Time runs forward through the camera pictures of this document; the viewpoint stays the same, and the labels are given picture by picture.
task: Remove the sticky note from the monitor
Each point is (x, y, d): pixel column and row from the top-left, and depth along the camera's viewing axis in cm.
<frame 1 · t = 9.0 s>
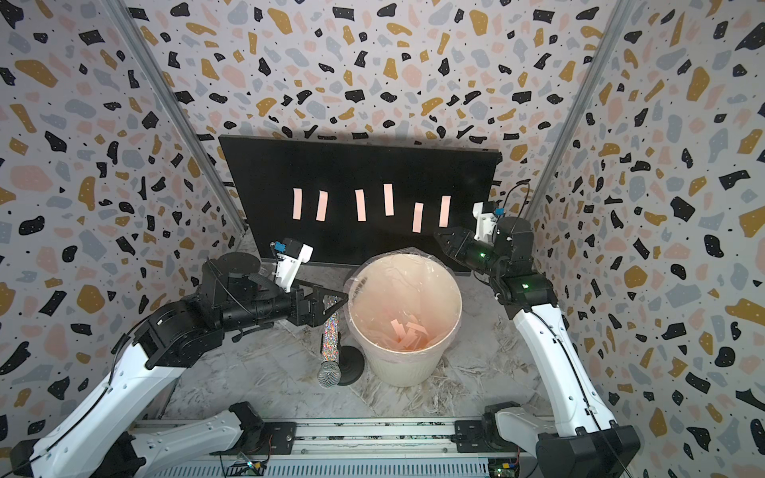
left hand: (336, 294, 58), fingers open
right hand: (436, 236, 67), fingers open
cream waste bin: (402, 374, 85), on the table
pile of pink notes: (410, 337, 85), point 9 cm above the table
sparkly handheld microphone: (330, 369, 65), point 22 cm above the table
black round microphone stand: (356, 365, 87), on the table

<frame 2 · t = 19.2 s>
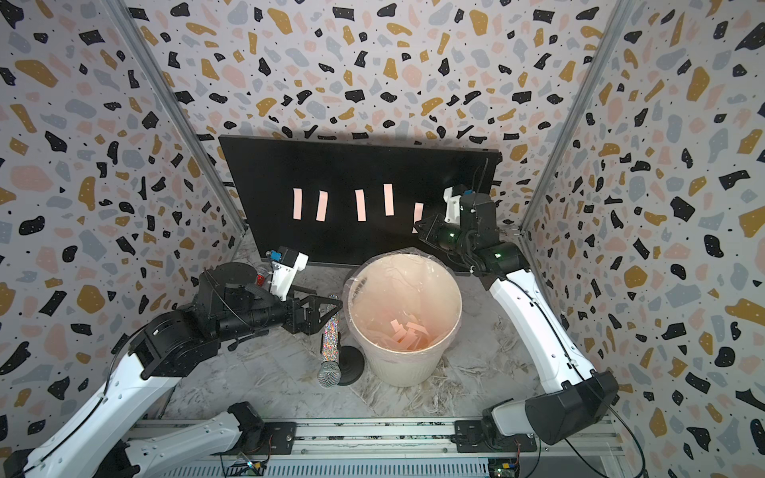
left hand: (330, 300, 59), fingers open
right hand: (412, 224, 69), fingers closed
the named things where they were.

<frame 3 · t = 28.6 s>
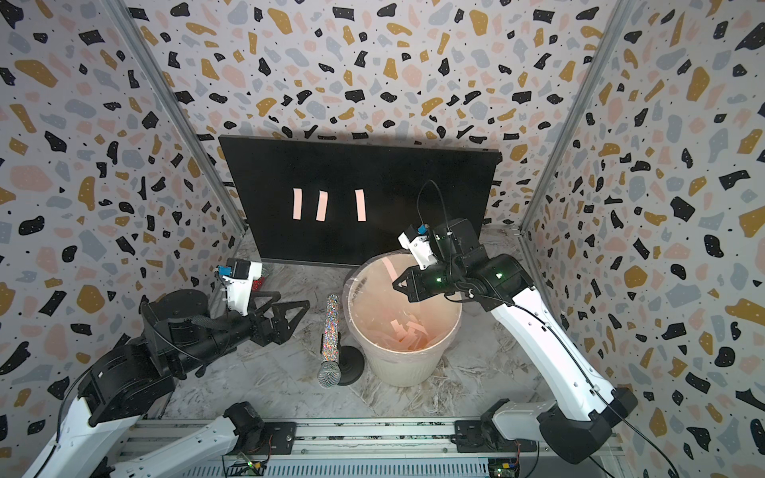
left hand: (296, 300, 57), fingers open
right hand: (393, 286, 63), fingers closed
the named things where they were.

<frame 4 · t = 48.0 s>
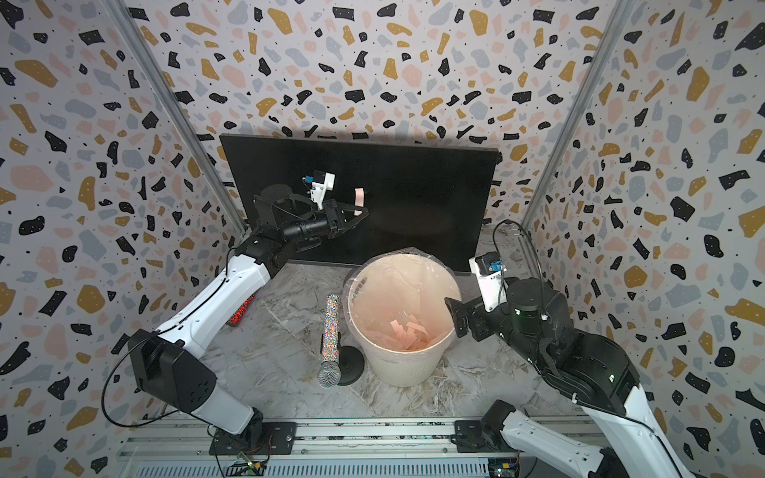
left hand: (367, 212, 67), fingers closed
right hand: (465, 291, 58), fingers open
the named things where they were.

